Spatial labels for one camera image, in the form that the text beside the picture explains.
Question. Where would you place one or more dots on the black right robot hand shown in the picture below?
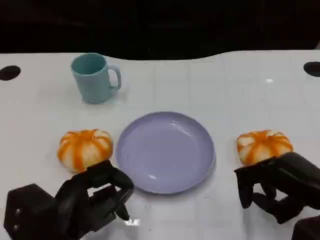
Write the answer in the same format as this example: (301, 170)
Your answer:
(295, 175)

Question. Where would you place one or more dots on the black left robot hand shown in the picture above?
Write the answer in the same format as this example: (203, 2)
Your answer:
(72, 205)

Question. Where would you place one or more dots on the orange white toy bread roll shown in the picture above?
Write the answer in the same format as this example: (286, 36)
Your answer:
(262, 145)
(82, 147)

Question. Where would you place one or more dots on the lilac plate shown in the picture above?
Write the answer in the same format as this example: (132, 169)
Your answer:
(165, 152)

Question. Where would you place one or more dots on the pale green mug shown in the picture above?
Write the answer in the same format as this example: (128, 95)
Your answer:
(92, 85)

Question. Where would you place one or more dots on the black backdrop cloth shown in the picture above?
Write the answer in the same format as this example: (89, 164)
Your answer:
(160, 25)

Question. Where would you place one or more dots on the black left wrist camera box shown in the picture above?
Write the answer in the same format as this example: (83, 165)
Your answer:
(30, 212)

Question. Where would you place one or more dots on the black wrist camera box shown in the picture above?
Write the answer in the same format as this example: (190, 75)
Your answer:
(307, 230)
(30, 212)

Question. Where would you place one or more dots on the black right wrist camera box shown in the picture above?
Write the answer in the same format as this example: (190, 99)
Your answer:
(307, 230)

